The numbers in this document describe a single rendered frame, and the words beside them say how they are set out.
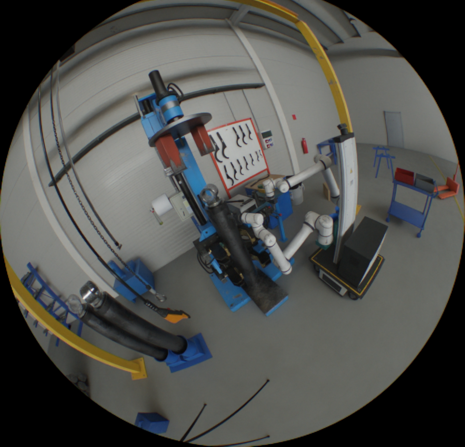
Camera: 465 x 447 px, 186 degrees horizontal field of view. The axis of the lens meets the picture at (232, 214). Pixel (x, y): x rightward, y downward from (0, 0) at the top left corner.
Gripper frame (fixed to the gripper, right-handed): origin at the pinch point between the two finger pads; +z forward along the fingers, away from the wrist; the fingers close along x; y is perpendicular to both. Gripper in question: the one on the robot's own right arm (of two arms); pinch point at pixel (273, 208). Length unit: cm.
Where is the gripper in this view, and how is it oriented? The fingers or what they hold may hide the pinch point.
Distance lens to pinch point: 164.2
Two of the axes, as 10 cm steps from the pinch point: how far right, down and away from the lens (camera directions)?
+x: -4.7, -2.7, 8.4
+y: 8.1, -5.2, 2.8
